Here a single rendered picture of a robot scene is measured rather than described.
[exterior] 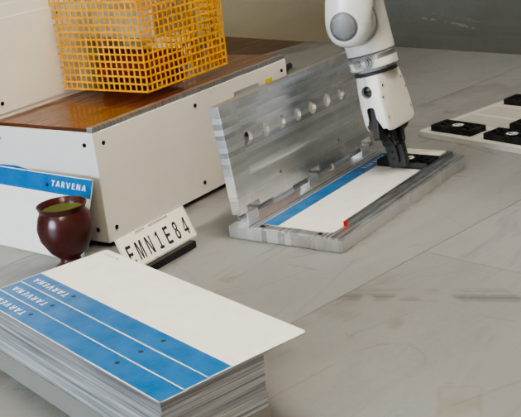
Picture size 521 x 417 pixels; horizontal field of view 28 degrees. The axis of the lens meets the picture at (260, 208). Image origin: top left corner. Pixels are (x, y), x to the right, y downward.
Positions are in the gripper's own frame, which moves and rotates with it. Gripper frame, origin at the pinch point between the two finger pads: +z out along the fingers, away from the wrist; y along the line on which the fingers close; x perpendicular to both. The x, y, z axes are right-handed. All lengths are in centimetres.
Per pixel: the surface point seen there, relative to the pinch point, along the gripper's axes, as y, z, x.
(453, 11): 239, -4, 98
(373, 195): -14.0, 3.1, -1.9
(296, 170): -16.5, -3.6, 9.9
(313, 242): -33.4, 4.2, -1.9
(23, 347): -84, -2, 6
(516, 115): 42.7, 4.7, -4.2
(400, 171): -1.0, 2.8, -0.3
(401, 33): 244, 0, 127
